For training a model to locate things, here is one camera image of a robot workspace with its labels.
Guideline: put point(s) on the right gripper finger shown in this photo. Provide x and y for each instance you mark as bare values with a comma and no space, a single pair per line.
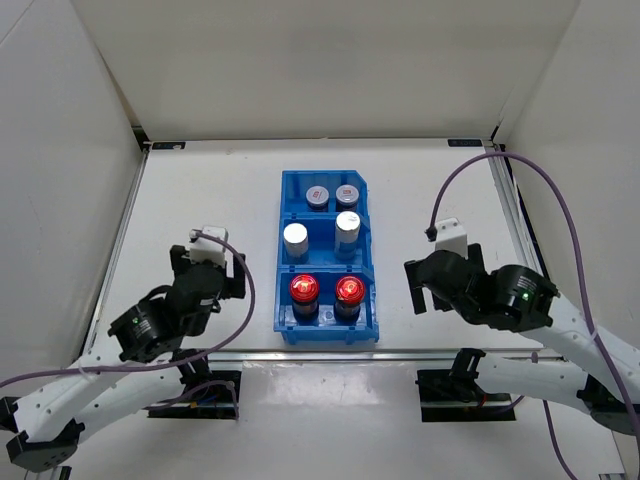
442,304
417,274

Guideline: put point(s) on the black logo label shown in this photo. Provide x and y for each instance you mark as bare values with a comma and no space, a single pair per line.
168,145
464,143

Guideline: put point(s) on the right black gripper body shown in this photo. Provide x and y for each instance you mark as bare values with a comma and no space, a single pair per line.
475,256

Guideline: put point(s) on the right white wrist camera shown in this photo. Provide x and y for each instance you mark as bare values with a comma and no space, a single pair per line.
450,235

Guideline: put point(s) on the red-lid sauce jar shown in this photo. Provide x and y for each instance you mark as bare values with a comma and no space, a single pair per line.
349,294
304,292

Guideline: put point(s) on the right black logo label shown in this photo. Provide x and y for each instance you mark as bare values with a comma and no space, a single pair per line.
464,143

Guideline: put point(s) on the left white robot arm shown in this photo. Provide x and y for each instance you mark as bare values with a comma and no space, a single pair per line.
138,365

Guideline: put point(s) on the white-lid spice jar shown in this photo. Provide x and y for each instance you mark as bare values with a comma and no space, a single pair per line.
347,197
317,198

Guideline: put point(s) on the silver-lid blue-label bottle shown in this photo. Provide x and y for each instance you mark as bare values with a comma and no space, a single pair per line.
347,228
296,243

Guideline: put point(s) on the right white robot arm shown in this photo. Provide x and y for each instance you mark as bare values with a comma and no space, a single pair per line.
599,373

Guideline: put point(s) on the near blue storage bin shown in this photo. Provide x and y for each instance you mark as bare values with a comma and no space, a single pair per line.
325,325

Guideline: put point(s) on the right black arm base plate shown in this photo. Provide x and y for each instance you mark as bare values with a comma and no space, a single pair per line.
445,400

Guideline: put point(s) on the left black logo label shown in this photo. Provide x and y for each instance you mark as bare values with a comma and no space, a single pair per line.
168,145

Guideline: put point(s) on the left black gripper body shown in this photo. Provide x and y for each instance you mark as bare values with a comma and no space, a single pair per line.
180,258

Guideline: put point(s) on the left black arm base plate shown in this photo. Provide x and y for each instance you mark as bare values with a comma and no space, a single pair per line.
213,396

